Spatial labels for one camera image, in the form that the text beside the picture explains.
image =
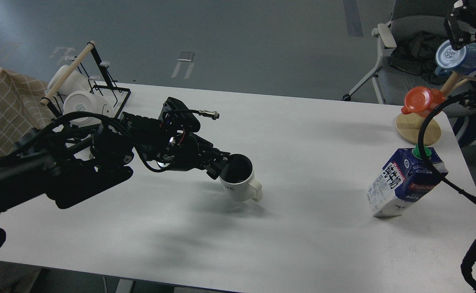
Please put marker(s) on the orange cup on tree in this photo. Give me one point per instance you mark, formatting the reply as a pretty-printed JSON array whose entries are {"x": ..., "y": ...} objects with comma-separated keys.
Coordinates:
[{"x": 421, "y": 101}]

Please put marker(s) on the dark jacket on chair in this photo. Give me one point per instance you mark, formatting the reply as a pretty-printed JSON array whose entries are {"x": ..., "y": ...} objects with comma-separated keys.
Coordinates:
[{"x": 416, "y": 56}]

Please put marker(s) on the white ribbed mug dark interior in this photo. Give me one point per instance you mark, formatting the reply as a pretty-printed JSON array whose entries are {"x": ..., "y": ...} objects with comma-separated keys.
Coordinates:
[{"x": 238, "y": 179}]

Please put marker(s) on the wooden mug tree stand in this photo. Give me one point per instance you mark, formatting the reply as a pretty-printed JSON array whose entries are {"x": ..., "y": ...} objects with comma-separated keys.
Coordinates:
[{"x": 415, "y": 129}]

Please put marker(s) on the white smiley mug on rack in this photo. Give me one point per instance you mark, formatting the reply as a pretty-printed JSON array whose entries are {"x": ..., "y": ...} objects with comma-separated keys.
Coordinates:
[{"x": 82, "y": 101}]

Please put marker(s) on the checkered beige cloth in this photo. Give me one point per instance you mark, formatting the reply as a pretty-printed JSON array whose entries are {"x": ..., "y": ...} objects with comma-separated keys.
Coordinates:
[{"x": 20, "y": 107}]

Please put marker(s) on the blue mug on tree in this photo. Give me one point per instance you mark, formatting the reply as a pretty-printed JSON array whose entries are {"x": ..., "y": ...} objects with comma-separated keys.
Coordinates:
[{"x": 448, "y": 60}]

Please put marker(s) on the white mug behind rack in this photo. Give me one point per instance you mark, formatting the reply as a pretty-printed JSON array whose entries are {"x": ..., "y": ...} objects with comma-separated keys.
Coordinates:
[{"x": 75, "y": 82}]

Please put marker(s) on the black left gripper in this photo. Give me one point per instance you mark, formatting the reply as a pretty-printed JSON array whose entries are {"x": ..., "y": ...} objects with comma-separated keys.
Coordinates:
[{"x": 171, "y": 140}]

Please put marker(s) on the black wire cup rack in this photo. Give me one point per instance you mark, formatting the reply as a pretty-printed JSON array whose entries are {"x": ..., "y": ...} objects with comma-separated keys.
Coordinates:
[{"x": 88, "y": 62}]

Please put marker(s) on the blue white milk carton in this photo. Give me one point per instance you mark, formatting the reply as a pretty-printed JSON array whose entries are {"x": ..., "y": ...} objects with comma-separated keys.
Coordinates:
[{"x": 404, "y": 180}]

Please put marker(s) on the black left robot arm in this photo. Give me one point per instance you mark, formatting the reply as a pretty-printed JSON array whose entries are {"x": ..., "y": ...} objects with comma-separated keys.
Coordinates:
[{"x": 81, "y": 154}]

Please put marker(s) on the grey office chair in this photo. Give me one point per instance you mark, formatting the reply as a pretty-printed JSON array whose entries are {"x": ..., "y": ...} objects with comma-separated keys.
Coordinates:
[{"x": 408, "y": 18}]

